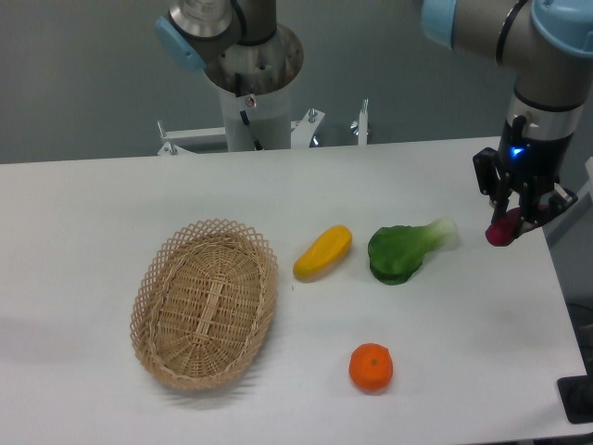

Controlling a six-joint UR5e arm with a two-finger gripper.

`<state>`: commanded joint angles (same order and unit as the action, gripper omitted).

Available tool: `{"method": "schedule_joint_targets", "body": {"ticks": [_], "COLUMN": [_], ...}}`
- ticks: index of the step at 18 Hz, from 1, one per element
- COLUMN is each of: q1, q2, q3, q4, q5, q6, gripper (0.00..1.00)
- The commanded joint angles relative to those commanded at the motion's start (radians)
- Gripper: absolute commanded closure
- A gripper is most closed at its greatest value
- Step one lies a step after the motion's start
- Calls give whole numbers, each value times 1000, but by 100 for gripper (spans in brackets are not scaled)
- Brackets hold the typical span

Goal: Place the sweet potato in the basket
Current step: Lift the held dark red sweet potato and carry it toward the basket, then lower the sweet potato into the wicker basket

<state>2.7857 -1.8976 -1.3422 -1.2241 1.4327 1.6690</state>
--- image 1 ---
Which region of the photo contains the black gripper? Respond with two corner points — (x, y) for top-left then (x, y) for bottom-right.
(473, 114), (577, 239)

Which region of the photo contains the purple sweet potato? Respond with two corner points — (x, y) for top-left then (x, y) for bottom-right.
(486, 208), (523, 247)

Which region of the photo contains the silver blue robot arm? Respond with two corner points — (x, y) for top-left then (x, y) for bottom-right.
(156, 1), (592, 247)

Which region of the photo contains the woven wicker basket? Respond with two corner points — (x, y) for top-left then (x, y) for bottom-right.
(130, 219), (279, 390)

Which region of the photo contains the green bok choy toy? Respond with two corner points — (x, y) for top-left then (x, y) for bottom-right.
(367, 218), (458, 286)

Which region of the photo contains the yellow mango toy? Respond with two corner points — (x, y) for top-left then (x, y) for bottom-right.
(293, 224), (353, 282)

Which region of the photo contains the black device at table edge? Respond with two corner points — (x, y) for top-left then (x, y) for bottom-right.
(557, 375), (592, 425)

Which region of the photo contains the orange tangerine toy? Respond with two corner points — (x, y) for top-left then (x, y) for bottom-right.
(348, 343), (394, 392)

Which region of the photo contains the white frame at right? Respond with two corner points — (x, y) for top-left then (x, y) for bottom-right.
(546, 158), (592, 249)

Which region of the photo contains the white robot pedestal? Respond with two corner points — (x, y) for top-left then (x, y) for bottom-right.
(203, 25), (306, 152)

